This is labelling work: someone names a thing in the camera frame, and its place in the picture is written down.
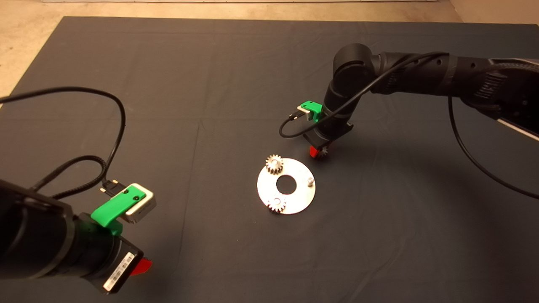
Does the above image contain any right camera thin black cable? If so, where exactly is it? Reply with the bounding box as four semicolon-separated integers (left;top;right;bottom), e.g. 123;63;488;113
279;51;539;199

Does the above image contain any left gripper green camera mount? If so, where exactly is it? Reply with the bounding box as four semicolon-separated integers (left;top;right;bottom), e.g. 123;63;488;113
91;189;147;236

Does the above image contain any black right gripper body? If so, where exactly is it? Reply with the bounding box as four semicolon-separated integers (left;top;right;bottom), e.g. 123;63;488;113
304;120;353;148

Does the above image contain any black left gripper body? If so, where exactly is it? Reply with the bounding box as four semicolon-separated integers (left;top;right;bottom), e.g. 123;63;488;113
93;237;144;294

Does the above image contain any camera thin black cable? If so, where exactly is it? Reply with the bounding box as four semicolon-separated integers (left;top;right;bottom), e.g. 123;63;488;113
279;51;539;199
0;87;127;196

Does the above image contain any dark grey table cloth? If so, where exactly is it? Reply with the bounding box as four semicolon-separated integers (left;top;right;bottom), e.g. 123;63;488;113
0;17;539;303

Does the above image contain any right gripper green camera mount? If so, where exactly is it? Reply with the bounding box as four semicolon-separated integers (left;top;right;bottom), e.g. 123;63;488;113
300;101;323;122

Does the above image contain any left gripper silver camera box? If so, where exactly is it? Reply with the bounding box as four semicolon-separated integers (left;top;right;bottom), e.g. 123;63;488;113
122;183;157;224

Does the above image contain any left camera thin black cable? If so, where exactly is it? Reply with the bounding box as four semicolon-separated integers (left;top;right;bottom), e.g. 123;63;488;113
0;87;127;196

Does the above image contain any round metal carrier plate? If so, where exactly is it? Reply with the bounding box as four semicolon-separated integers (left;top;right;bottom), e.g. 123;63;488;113
257;157;316;215

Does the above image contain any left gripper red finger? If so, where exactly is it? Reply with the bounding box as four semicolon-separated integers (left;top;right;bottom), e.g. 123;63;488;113
131;258;153;276

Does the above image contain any thin braided black cable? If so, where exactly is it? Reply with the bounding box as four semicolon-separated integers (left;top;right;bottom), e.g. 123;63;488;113
29;156;107;200

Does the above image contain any gripper green camera mount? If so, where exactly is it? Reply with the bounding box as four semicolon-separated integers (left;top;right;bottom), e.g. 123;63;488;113
300;101;323;122
91;189;147;236

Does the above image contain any thick braided black cable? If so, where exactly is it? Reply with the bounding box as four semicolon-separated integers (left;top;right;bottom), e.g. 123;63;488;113
488;61;539;73

